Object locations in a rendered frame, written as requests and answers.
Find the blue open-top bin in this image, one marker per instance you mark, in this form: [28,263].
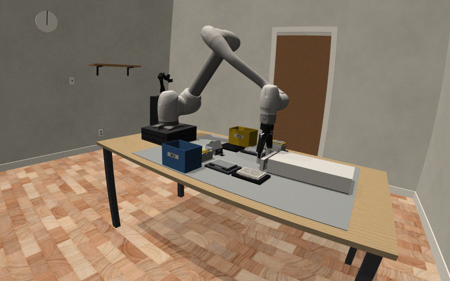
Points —
[181,155]

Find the yellow open-top bin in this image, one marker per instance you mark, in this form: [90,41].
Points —
[243,136]

